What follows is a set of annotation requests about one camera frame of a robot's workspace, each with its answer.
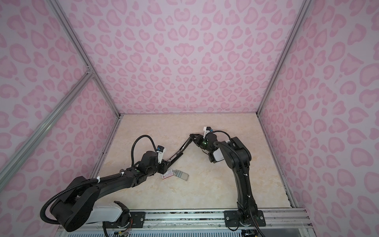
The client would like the silver staple strips tray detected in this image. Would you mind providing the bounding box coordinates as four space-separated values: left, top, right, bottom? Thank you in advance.
173 170 189 181

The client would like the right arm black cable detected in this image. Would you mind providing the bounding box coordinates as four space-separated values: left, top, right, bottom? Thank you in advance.
211 130 265 237

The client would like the red white staple box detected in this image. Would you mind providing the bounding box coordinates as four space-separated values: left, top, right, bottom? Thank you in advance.
161 169 174 179

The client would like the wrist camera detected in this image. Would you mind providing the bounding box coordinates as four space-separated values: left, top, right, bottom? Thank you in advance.
156 145 165 164
203 126 213 136

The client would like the aluminium front rail frame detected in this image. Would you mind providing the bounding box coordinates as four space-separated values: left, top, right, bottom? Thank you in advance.
55 208 316 237

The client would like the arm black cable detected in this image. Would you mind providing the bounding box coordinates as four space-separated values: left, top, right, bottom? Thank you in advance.
211 130 265 237
39 134 158 225

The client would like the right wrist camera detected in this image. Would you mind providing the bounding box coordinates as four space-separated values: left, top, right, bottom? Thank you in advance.
203 126 213 136

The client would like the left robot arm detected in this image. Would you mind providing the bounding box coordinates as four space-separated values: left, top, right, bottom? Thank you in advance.
40 151 177 232

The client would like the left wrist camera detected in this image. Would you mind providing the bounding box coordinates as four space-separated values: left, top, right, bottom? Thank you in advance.
156 145 165 164

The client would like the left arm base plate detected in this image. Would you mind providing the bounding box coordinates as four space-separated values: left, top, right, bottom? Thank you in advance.
104 211 146 229

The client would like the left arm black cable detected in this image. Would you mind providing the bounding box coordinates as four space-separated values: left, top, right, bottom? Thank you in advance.
39 134 158 225

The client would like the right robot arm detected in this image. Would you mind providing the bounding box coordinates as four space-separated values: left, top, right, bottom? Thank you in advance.
189 131 258 226

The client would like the aluminium diagonal wall strut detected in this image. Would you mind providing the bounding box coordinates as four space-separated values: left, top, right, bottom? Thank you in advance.
1 70 93 190

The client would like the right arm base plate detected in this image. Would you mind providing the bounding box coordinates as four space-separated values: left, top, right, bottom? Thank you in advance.
223 210 266 228

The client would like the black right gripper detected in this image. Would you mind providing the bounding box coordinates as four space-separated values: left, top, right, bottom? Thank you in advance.
190 135 213 153

